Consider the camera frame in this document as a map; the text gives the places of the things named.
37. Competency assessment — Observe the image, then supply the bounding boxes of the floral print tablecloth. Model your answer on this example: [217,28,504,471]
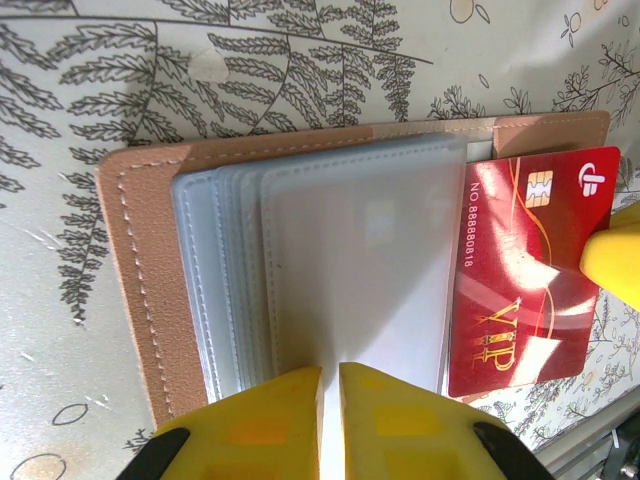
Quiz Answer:
[0,0,640,480]

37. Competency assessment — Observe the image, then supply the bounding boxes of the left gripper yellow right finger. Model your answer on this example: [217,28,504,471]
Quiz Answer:
[339,361,551,480]

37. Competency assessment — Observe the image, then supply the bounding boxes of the red VIP card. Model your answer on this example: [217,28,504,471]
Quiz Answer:
[446,145,623,399]

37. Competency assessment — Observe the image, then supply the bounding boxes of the aluminium profile frame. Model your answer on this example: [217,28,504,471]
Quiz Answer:
[540,424,640,480]

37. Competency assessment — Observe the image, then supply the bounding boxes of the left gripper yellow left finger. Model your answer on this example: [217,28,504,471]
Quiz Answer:
[117,366,324,480]

